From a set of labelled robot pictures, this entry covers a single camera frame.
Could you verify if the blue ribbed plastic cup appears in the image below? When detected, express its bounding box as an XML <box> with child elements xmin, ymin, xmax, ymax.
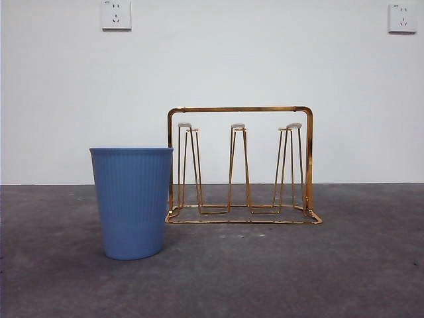
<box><xmin>89</xmin><ymin>147</ymin><xmax>175</xmax><ymax>260</ymax></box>

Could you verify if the gold wire cup rack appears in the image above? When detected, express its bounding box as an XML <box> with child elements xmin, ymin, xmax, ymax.
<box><xmin>164</xmin><ymin>105</ymin><xmax>324</xmax><ymax>226</ymax></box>

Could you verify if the white wall socket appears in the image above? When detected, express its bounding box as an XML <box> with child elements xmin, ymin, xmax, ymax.
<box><xmin>101</xmin><ymin>0</ymin><xmax>133</xmax><ymax>32</ymax></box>
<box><xmin>388</xmin><ymin>3</ymin><xmax>417</xmax><ymax>34</ymax></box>

